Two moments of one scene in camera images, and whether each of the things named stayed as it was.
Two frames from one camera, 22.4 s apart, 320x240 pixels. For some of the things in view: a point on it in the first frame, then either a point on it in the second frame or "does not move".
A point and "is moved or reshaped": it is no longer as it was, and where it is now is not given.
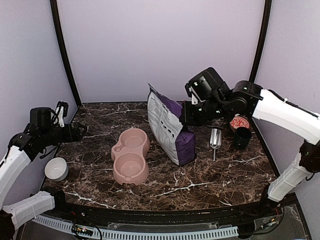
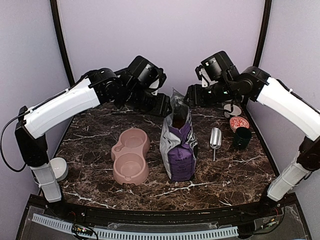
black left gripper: (77, 137) -> (160, 109)
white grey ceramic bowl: (56, 169) does not move
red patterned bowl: (238, 121) does not move
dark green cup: (242, 137) does not move
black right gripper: (186, 117) -> (195, 97)
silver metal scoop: (215, 140) does not move
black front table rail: (266, 209) does not move
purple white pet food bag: (171, 138) is moved or reshaped
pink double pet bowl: (131, 166) does not move
